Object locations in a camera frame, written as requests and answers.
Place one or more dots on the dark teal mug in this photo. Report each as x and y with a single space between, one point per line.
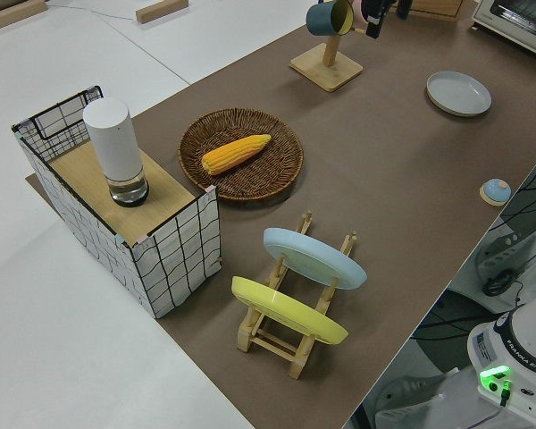
324 20

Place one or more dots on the yellow plate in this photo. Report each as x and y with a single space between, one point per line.
290 315

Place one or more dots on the round wicker basket tray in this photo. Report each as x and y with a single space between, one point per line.
250 183

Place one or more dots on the wooden drawer cabinet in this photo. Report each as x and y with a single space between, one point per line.
435 9

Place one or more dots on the cream toaster oven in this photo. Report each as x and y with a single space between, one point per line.
518 22

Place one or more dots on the wooden plate rack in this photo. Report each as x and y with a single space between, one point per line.
272 342

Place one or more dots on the gray round plate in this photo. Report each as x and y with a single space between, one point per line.
458 94

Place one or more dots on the wooden mug tree stand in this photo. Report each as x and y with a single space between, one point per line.
328 67

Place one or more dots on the yellow corn cob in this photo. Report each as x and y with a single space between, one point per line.
234 154

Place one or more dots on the white cylindrical bottle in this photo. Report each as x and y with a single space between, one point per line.
114 147

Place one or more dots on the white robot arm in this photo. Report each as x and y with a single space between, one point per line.
513 357

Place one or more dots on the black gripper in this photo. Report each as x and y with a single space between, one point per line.
377 8

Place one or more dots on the light blue plate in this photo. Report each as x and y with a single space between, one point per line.
315 259

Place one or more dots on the wooden block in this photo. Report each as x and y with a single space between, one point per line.
13 13
161 11

